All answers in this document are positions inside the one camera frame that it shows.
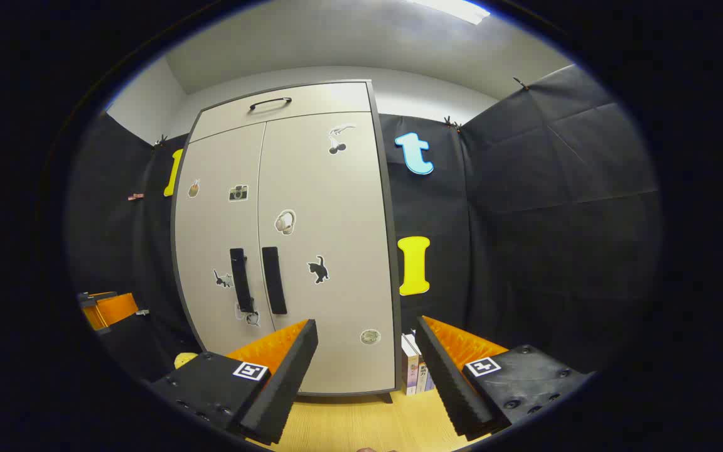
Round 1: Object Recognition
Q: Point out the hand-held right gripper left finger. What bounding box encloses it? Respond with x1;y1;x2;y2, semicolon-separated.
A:
148;319;319;446

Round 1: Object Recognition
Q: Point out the grey double-door shoe cabinet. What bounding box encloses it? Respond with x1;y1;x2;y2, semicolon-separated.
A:
170;79;403;397

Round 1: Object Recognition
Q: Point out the black door handle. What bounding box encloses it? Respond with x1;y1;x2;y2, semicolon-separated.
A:
262;246;288;315
230;248;255;313

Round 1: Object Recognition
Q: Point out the grey cabinet door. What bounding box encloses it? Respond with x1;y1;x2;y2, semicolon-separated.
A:
173;123;276;362
257;112;397;395

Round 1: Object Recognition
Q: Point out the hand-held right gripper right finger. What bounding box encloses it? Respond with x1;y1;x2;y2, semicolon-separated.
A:
415;316;594;440

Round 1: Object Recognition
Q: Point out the black backdrop cloth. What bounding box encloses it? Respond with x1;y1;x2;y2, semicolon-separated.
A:
67;63;660;384

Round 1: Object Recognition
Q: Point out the ceiling strip light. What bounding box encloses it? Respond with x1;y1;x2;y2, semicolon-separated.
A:
409;0;491;25

